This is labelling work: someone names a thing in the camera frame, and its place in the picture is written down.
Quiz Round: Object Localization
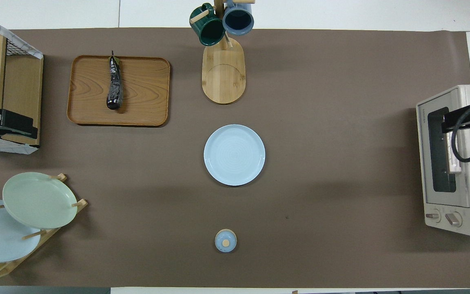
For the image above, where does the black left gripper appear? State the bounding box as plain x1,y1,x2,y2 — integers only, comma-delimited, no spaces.
0,109,39,143

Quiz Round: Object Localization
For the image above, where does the glass oven door with handle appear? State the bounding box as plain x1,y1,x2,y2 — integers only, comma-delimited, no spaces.
417,92,470,209

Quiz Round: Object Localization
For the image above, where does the dark purple eggplant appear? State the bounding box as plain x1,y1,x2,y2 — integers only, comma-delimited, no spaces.
106,51,124,110

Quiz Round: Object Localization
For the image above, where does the pale green plate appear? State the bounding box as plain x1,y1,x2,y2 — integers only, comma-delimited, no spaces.
2,172,78,229

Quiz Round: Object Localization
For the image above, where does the wooden plate rack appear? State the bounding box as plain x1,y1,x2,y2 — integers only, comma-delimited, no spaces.
0,174,88,280

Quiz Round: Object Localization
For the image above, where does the wooden serving tray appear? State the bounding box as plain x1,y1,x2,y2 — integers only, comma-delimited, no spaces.
67,55,171,127

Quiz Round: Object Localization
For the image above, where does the brown table mat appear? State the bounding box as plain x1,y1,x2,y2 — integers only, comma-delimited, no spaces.
0,28,470,288

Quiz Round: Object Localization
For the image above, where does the wooden mug tree stand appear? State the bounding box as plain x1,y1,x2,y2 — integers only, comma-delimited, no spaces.
190,0,256,105

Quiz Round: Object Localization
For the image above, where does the dark green mug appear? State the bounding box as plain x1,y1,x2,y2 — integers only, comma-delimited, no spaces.
189,3,226,46

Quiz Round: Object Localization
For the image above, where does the blue mug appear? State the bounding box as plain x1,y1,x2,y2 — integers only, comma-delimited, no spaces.
222,0,255,36

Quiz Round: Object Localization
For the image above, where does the wooden shelf with wire basket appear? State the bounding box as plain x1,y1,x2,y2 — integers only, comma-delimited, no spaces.
0,9,44,155

